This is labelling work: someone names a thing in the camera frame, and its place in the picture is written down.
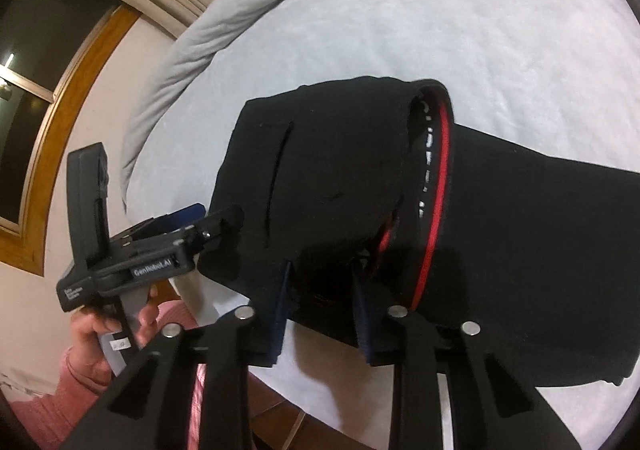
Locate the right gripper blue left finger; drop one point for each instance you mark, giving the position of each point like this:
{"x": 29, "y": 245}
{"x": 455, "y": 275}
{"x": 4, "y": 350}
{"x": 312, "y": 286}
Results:
{"x": 274, "y": 312}

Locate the grey quilted duvet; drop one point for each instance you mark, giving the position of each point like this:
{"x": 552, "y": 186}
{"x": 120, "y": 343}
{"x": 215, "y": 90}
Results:
{"x": 219, "y": 25}

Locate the person's left hand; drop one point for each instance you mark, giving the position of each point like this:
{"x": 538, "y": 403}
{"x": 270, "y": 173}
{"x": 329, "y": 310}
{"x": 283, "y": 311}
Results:
{"x": 86, "y": 356}

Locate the black pants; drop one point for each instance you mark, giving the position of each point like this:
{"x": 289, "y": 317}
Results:
{"x": 368, "y": 186}

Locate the wooden window frame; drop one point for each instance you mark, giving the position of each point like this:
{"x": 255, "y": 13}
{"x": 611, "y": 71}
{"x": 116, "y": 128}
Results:
{"x": 52, "y": 52}

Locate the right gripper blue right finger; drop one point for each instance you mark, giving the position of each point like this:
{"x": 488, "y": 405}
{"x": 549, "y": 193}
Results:
{"x": 366, "y": 322}

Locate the pink left sleeve forearm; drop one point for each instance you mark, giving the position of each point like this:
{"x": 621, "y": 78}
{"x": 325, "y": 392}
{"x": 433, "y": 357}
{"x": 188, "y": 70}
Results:
{"x": 50, "y": 419}

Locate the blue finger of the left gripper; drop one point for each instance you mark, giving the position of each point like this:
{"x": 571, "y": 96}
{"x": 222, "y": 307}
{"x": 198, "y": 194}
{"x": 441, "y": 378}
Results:
{"x": 169, "y": 222}

